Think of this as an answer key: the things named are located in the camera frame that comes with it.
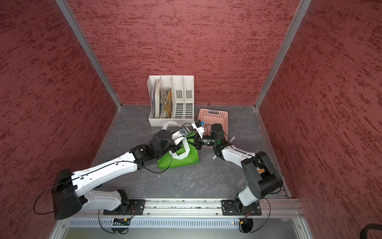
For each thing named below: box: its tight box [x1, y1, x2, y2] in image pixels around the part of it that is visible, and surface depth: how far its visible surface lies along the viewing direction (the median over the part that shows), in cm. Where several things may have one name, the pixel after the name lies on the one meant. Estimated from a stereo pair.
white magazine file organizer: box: [147, 75, 195, 127], surface depth 111 cm
